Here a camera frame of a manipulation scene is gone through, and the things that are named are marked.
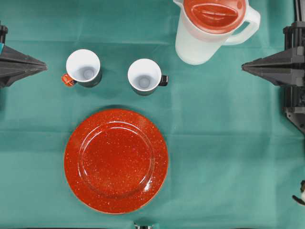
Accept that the translucent pitcher with red lid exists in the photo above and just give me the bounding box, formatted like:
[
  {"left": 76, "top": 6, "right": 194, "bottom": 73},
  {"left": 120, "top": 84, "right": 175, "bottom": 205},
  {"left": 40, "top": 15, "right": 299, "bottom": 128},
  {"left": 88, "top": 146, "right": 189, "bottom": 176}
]
[{"left": 174, "top": 0, "right": 261, "bottom": 65}]

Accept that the metal camera mount bottom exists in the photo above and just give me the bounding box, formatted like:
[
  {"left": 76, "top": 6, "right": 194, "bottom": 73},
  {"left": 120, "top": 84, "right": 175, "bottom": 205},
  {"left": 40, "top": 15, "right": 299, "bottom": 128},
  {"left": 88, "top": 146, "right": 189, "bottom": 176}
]
[{"left": 134, "top": 222, "right": 154, "bottom": 229}]

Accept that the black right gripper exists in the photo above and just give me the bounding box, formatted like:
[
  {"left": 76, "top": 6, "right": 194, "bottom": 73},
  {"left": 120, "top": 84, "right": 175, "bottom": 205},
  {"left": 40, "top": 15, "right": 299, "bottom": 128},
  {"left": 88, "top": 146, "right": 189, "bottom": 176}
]
[{"left": 241, "top": 23, "right": 305, "bottom": 132}]

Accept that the red speckled plate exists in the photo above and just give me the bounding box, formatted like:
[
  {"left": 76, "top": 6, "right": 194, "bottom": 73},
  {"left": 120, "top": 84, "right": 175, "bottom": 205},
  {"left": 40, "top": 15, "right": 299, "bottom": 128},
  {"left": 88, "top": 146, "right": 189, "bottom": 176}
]
[{"left": 63, "top": 108, "right": 170, "bottom": 215}]

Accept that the green tablecloth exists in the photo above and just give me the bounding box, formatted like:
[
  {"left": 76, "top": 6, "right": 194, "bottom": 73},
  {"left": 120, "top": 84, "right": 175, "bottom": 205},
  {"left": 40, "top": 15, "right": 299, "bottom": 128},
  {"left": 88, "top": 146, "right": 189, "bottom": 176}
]
[{"left": 0, "top": 0, "right": 305, "bottom": 229}]

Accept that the small object at table edge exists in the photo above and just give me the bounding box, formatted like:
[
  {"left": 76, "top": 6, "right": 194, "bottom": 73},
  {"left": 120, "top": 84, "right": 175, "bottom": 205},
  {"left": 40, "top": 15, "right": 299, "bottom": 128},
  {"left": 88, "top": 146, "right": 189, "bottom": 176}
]
[{"left": 292, "top": 180, "right": 305, "bottom": 206}]

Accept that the aluminium frame rail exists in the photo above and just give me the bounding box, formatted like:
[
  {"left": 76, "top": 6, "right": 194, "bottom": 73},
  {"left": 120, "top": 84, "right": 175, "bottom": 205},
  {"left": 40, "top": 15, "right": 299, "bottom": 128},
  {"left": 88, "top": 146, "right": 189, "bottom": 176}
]
[{"left": 294, "top": 0, "right": 305, "bottom": 22}]

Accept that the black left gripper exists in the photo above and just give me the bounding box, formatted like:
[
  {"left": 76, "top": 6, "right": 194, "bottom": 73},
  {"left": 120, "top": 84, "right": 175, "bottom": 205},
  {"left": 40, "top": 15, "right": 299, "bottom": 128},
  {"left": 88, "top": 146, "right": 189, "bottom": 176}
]
[{"left": 0, "top": 24, "right": 48, "bottom": 87}]

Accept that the mug with black handle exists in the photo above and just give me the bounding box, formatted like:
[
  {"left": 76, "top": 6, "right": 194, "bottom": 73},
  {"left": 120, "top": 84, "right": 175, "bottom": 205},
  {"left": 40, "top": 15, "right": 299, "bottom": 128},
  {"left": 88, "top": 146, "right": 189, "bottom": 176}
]
[{"left": 127, "top": 59, "right": 169, "bottom": 96}]

